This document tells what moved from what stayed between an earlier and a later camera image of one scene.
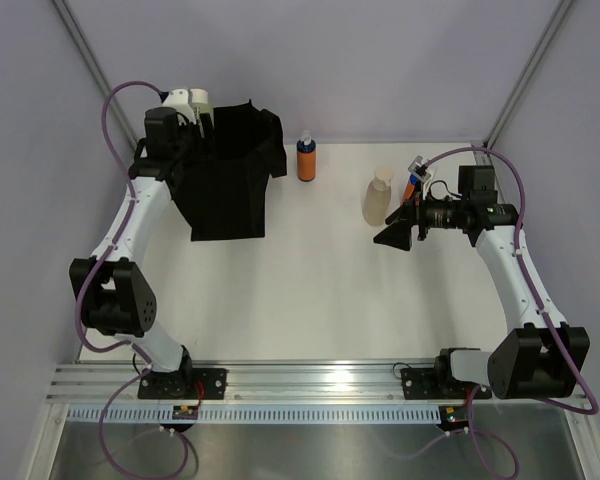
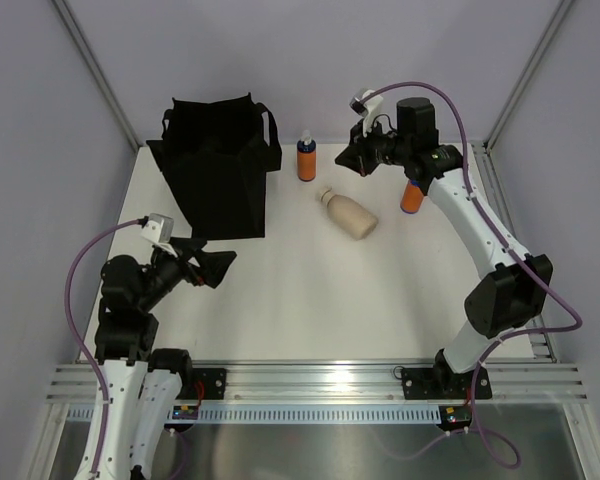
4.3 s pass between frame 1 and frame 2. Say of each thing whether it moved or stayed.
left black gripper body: moved
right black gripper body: moved
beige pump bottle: moved
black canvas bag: stayed
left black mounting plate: stayed
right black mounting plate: stayed
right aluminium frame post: stayed
